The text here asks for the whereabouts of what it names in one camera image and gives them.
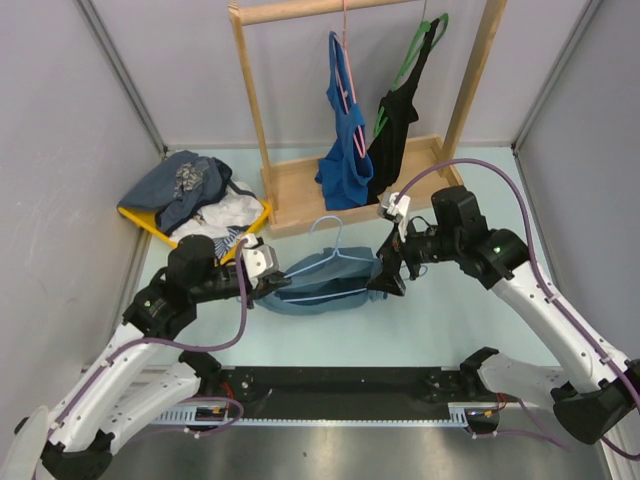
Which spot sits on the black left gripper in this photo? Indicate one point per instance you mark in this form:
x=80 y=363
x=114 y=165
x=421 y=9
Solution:
x=271 y=283

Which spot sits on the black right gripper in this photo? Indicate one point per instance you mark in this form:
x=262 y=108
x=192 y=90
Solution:
x=391 y=261

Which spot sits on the light blue wire hanger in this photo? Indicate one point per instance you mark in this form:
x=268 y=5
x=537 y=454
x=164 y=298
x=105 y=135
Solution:
x=332 y=280

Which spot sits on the grey-blue tank top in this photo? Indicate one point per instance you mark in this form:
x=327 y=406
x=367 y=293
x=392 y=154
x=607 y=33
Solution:
x=332 y=280

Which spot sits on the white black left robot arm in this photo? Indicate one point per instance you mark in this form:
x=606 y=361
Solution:
x=144 y=369

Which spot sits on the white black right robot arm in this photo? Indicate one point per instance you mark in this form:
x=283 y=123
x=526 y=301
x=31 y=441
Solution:
x=595 y=385

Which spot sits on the royal blue tank top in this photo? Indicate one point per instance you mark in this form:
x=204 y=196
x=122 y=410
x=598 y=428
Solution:
x=342 y=174

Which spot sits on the green plastic hanger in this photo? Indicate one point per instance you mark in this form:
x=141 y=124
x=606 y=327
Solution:
x=406 y=82

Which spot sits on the black tank top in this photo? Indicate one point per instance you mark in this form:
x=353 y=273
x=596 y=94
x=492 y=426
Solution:
x=387 y=150

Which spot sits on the blue white striped garment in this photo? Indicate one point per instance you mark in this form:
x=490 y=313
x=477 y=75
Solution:
x=225 y=246

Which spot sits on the wooden clothes rack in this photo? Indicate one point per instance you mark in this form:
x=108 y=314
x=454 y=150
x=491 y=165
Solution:
x=295 y=199

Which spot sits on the dark blue printed shirt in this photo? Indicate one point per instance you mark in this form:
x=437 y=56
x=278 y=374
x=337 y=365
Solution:
x=177 y=188

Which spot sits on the yellow plastic tray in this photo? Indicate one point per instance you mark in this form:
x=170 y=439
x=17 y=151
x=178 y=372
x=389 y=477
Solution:
x=146 y=221

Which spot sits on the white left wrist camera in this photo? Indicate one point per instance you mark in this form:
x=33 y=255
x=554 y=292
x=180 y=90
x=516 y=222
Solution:
x=257 y=259

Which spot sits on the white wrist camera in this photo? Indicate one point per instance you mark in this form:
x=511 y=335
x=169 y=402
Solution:
x=257 y=259
x=395 y=207

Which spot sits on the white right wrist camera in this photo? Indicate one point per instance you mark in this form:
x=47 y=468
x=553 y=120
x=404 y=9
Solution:
x=395 y=207

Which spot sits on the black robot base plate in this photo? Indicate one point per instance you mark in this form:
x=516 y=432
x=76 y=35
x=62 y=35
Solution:
x=357 y=396

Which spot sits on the pink wire hanger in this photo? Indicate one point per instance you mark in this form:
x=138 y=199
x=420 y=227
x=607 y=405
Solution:
x=359 y=138

